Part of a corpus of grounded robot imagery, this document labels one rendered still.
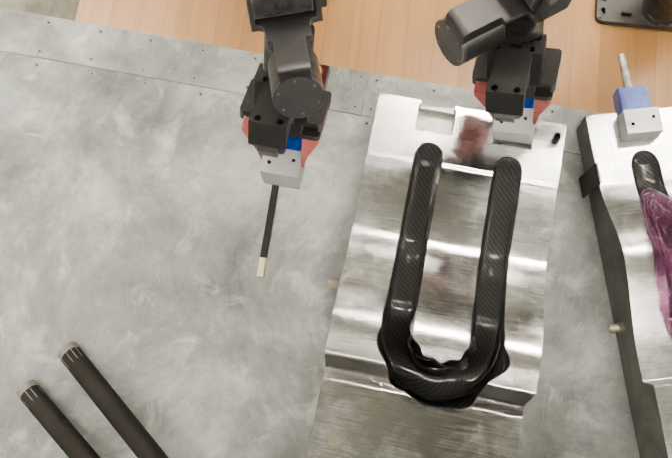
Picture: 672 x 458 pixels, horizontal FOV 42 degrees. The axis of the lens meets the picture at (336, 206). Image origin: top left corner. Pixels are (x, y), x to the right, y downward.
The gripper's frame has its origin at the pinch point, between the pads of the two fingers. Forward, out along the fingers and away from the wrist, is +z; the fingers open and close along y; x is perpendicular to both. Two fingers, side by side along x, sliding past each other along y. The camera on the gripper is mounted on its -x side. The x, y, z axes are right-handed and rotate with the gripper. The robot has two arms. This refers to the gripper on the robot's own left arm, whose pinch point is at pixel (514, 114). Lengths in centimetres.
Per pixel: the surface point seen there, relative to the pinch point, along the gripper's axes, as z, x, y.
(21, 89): 1, -5, -73
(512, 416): 21.1, -32.4, 5.5
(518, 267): 12.0, -15.8, 3.3
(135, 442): 16, -48, -39
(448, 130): 5.8, 1.1, -9.2
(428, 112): 4.4, 2.8, -12.4
